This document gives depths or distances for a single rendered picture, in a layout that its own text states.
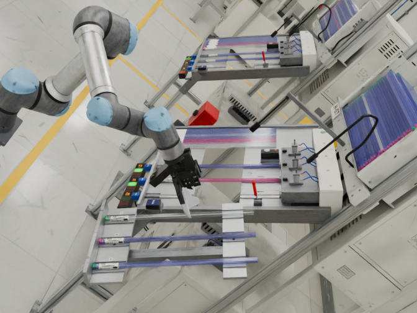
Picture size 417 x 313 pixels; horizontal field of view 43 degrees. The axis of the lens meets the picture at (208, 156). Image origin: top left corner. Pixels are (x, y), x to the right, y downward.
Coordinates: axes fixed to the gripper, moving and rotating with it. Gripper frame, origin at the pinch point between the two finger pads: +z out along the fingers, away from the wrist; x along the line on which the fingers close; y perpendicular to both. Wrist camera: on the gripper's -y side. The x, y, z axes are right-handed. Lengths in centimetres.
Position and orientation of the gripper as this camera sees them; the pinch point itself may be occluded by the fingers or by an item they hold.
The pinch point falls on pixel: (189, 204)
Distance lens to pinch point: 172.4
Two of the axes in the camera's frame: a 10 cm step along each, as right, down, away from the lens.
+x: 0.2, -5.6, 8.3
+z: 3.2, 7.9, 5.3
